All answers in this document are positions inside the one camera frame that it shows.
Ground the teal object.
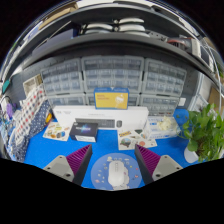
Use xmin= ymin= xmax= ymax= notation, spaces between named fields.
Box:
xmin=1 ymin=79 xmax=11 ymax=95

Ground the white blue tissue box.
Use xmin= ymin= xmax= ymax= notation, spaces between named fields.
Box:
xmin=146 ymin=115 xmax=181 ymax=140

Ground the white plant pot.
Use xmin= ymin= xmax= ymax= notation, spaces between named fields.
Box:
xmin=183 ymin=146 xmax=201 ymax=164

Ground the green leafy plant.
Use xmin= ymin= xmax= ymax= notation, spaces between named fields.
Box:
xmin=178 ymin=103 xmax=224 ymax=164

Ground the purple bag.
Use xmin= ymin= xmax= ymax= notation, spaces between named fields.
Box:
xmin=5 ymin=102 xmax=15 ymax=120

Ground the small yellow object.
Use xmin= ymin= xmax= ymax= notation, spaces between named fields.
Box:
xmin=44 ymin=112 xmax=54 ymax=126

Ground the small black box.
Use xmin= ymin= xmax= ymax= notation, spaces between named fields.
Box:
xmin=69 ymin=121 xmax=99 ymax=143

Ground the red blue checkered cloth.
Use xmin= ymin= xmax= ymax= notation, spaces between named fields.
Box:
xmin=13 ymin=83 xmax=46 ymax=141

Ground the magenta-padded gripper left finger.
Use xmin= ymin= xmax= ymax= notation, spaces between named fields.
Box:
xmin=43 ymin=143 xmax=94 ymax=187

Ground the large cartoon sticker sheet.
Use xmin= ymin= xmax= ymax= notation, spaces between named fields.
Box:
xmin=118 ymin=129 xmax=158 ymax=151

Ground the white keyboard packaging box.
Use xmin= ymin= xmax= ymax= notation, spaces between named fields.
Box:
xmin=52 ymin=105 xmax=149 ymax=133

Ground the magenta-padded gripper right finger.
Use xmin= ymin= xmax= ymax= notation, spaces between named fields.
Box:
xmin=134 ymin=144 xmax=184 ymax=185

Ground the white computer mouse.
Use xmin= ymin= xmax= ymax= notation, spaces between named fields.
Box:
xmin=107 ymin=160 xmax=130 ymax=187

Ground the dark overhead shelf unit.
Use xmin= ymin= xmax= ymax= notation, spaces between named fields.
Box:
xmin=6 ymin=1 xmax=221 ymax=81

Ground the yellow and blue box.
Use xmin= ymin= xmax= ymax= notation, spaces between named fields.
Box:
xmin=93 ymin=87 xmax=130 ymax=110

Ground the round blue printed mouse pad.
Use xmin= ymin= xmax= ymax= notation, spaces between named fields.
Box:
xmin=90 ymin=152 xmax=146 ymax=191

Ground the white woven basket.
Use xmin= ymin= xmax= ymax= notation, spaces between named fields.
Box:
xmin=23 ymin=74 xmax=44 ymax=96

